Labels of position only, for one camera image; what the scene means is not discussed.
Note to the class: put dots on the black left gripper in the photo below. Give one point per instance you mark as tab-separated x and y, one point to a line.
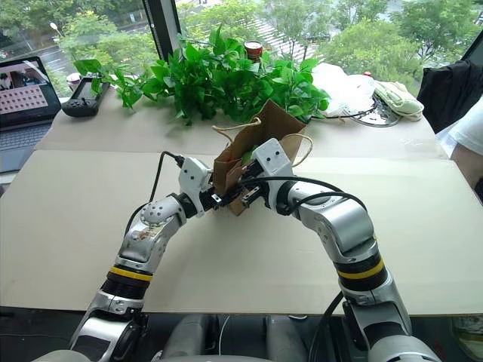
210	200

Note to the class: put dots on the grey laptop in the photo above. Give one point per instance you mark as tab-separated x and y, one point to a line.
20	113

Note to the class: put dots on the person in white shirt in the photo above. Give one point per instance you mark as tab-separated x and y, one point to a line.
469	132

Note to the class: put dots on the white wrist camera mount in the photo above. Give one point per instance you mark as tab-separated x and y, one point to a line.
273	156
192	177

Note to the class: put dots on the cup with pink lid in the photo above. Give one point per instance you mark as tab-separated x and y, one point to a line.
73	80

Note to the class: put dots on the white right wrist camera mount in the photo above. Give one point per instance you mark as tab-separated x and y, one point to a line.
273	156

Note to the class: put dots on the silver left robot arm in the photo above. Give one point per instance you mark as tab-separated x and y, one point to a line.
147	234

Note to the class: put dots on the black handheld game controller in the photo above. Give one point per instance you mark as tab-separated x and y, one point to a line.
85	100

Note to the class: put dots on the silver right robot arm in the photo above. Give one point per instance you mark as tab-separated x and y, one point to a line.
347	230

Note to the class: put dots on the white plastic bag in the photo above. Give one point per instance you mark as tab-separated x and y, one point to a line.
341	86

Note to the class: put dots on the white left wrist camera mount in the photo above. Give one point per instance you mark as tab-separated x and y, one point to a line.
192	177

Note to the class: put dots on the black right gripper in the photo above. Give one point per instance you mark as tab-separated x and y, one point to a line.
252	181

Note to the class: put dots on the green artificial leafy plant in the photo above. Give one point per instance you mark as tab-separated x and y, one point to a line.
211	75

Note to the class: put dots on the grey rounded robot body part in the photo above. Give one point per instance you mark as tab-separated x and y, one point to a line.
285	339
192	339

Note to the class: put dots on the black jacket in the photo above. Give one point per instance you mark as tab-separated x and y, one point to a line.
449	94

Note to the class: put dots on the black window frame post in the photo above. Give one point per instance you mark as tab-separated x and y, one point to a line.
160	30

